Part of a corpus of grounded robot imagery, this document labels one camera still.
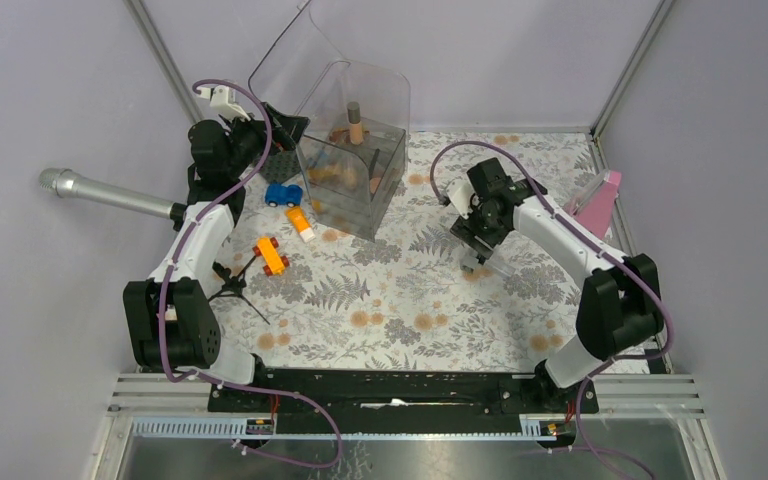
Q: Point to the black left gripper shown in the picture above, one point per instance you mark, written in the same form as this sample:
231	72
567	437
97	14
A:
285	129

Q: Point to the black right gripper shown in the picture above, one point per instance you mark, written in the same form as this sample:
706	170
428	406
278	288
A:
466	230

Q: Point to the orange cream tube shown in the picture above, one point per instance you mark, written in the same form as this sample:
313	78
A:
300	223

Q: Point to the beige makeup sponge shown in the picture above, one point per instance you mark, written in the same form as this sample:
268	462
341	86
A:
339	175

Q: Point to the orange round sponge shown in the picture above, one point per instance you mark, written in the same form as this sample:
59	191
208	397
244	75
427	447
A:
375	184

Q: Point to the black mascara stick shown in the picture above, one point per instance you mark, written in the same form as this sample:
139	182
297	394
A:
372	162

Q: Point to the clear acrylic organizer box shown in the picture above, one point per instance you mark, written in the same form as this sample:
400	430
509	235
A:
304	73

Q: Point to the beige foundation tube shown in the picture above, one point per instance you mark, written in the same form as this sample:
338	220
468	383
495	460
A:
355	126

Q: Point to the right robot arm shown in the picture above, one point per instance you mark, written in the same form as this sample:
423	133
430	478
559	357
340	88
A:
619	306

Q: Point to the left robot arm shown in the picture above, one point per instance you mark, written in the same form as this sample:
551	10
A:
171	324

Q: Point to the dark grey building plate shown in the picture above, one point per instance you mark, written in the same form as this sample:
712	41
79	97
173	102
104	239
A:
280	168

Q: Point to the blue toy car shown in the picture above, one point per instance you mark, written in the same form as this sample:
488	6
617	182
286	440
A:
283	195

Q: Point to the grey square tube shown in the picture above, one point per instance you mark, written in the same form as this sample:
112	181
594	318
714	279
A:
470	262

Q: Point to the pink stand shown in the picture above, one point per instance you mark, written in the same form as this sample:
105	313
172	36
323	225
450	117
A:
593	206

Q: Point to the yellow red toy block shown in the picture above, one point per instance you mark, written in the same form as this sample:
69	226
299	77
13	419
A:
274	263

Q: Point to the silver microphone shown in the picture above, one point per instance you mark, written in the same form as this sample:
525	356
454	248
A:
65	183

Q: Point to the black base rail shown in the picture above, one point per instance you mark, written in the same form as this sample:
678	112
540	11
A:
400	402

